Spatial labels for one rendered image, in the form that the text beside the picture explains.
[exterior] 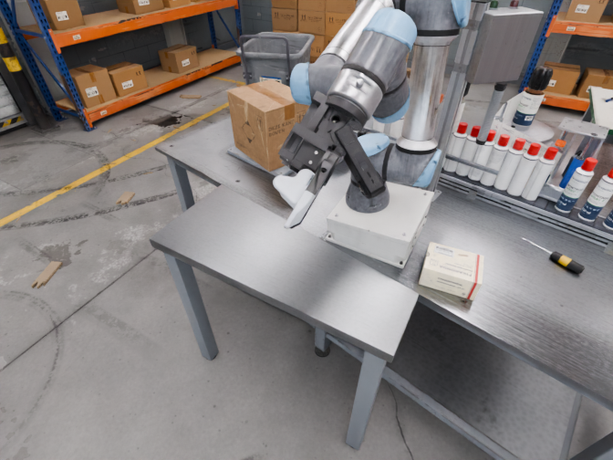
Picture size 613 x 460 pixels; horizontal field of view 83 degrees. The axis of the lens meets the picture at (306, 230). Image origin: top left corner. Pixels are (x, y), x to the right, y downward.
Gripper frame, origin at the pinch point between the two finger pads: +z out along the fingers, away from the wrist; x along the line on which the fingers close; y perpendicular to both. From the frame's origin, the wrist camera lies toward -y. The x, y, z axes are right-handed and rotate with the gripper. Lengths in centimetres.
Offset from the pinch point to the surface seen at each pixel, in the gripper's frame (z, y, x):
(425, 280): -6, -41, -52
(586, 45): -368, -185, -372
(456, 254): -18, -45, -54
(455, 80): -68, -20, -61
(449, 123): -58, -26, -68
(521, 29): -83, -27, -48
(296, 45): -167, 105, -321
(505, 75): -75, -32, -57
